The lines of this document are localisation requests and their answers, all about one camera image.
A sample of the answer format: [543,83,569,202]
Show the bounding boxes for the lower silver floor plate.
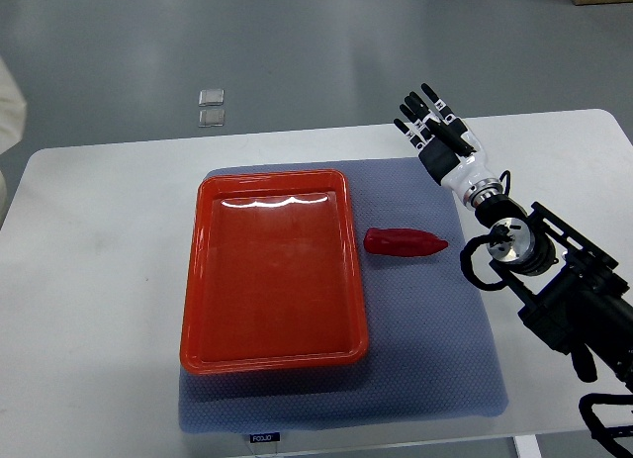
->
[198,108,226,128]

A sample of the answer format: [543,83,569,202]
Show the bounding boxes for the silver floor plate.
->
[198,88,225,107]
[198,108,226,128]

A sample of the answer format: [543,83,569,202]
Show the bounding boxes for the upper silver floor plate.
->
[198,88,225,107]

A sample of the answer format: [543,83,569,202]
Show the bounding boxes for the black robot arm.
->
[394,84,632,387]

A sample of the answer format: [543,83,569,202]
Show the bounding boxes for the black mat label tag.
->
[249,432,281,444]

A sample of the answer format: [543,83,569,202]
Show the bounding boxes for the white cloth at left edge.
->
[0,56,28,227]

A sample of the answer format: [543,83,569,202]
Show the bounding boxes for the blue-grey cushion mat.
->
[179,157,507,434]

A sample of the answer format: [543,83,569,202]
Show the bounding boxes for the red plastic tray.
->
[180,169,369,376]

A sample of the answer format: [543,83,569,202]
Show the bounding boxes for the black cable loop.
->
[578,391,633,458]

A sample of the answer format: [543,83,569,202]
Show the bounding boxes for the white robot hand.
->
[394,83,496,193]

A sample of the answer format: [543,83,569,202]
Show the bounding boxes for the red pepper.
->
[363,228,449,257]

